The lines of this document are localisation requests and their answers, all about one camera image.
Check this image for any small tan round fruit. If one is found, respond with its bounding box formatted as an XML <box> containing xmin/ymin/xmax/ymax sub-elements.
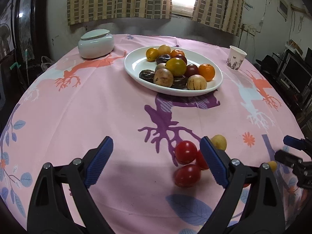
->
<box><xmin>210</xmin><ymin>134</ymin><xmax>227</xmax><ymax>151</ymax></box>

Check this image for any pink printed tablecloth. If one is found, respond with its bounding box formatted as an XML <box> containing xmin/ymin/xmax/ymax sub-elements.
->
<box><xmin>1</xmin><ymin>34</ymin><xmax>303</xmax><ymax>233</ymax></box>

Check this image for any dark brown fruit front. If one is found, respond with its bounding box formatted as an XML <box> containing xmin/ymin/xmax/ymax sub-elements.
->
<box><xmin>171</xmin><ymin>75</ymin><xmax>188</xmax><ymax>89</ymax></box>

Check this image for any brown onion-like fruit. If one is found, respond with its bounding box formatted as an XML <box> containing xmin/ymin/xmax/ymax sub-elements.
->
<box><xmin>158</xmin><ymin>44</ymin><xmax>171</xmax><ymax>56</ymax></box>

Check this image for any white oval plate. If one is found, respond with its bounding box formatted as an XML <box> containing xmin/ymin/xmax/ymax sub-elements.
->
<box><xmin>124</xmin><ymin>46</ymin><xmax>223</xmax><ymax>97</ymax></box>

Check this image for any checkered curtain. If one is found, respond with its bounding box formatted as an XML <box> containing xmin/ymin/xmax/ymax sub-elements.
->
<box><xmin>191</xmin><ymin>0</ymin><xmax>244</xmax><ymax>36</ymax></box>
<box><xmin>67</xmin><ymin>0</ymin><xmax>172</xmax><ymax>25</ymax></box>

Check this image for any tiny yellow cherry tomato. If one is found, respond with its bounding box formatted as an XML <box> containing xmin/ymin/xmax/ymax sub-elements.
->
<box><xmin>268</xmin><ymin>161</ymin><xmax>278</xmax><ymax>172</ymax></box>

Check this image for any striped cream pepino melon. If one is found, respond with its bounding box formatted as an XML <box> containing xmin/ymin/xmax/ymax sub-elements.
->
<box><xmin>187</xmin><ymin>74</ymin><xmax>207</xmax><ymax>90</ymax></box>

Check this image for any dark brown fruit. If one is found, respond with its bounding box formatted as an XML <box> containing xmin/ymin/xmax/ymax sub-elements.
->
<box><xmin>139</xmin><ymin>69</ymin><xmax>155</xmax><ymax>83</ymax></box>
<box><xmin>171</xmin><ymin>75</ymin><xmax>188</xmax><ymax>89</ymax></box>
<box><xmin>156</xmin><ymin>54</ymin><xmax>171</xmax><ymax>65</ymax></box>

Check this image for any white ceramic lidded jar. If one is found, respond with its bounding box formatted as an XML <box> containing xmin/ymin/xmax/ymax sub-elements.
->
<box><xmin>78</xmin><ymin>29</ymin><xmax>114</xmax><ymax>59</ymax></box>

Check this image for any white plastic bag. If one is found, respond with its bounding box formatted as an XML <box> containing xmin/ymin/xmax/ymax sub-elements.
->
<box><xmin>41</xmin><ymin>56</ymin><xmax>55</xmax><ymax>72</ymax></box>

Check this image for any right checkered curtain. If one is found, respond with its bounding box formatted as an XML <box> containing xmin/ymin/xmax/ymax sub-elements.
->
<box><xmin>191</xmin><ymin>0</ymin><xmax>244</xmax><ymax>36</ymax></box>

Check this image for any large yellow tomato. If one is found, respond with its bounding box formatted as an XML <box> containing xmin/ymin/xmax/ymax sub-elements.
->
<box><xmin>166</xmin><ymin>58</ymin><xmax>187</xmax><ymax>77</ymax></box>

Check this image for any orange mandarin far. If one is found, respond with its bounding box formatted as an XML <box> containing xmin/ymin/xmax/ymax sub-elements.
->
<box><xmin>170</xmin><ymin>49</ymin><xmax>185</xmax><ymax>58</ymax></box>

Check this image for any orange mandarin right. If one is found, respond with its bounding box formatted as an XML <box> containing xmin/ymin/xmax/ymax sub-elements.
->
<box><xmin>198</xmin><ymin>64</ymin><xmax>216</xmax><ymax>82</ymax></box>

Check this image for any dark red plum far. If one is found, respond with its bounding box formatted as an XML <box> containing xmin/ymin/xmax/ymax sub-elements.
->
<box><xmin>176</xmin><ymin>54</ymin><xmax>188</xmax><ymax>65</ymax></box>

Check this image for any dark red plum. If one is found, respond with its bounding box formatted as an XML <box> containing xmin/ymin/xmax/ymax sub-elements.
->
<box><xmin>176</xmin><ymin>54</ymin><xmax>188</xmax><ymax>65</ymax></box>
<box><xmin>184</xmin><ymin>64</ymin><xmax>199</xmax><ymax>78</ymax></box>

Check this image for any left checkered curtain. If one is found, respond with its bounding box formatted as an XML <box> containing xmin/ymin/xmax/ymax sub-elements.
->
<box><xmin>67</xmin><ymin>0</ymin><xmax>172</xmax><ymax>25</ymax></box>

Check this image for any dark brown fruit back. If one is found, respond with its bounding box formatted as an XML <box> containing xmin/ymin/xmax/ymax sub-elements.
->
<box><xmin>156</xmin><ymin>54</ymin><xmax>171</xmax><ymax>65</ymax></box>

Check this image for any white floral paper cup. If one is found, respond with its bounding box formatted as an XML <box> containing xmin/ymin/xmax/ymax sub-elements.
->
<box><xmin>226</xmin><ymin>45</ymin><xmax>247</xmax><ymax>70</ymax></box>

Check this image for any black computer monitor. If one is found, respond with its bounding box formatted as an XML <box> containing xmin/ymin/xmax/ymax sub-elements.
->
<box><xmin>280</xmin><ymin>53</ymin><xmax>311</xmax><ymax>94</ymax></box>

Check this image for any small yellow tomato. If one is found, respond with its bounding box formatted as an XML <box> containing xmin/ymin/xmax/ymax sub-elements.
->
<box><xmin>145</xmin><ymin>48</ymin><xmax>159</xmax><ymax>62</ymax></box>

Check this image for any orange mandarin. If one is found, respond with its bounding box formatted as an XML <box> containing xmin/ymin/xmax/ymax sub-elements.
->
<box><xmin>170</xmin><ymin>49</ymin><xmax>185</xmax><ymax>58</ymax></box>
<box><xmin>198</xmin><ymin>64</ymin><xmax>216</xmax><ymax>82</ymax></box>

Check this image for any dark red plum near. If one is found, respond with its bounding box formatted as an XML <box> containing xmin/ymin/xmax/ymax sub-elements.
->
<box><xmin>184</xmin><ymin>64</ymin><xmax>199</xmax><ymax>78</ymax></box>

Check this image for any large striped pepino melon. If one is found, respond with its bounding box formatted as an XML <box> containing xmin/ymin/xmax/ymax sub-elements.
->
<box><xmin>153</xmin><ymin>68</ymin><xmax>174</xmax><ymax>87</ymax></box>

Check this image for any green-brown round fruit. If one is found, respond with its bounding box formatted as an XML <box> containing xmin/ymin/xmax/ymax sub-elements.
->
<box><xmin>155</xmin><ymin>63</ymin><xmax>166</xmax><ymax>71</ymax></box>

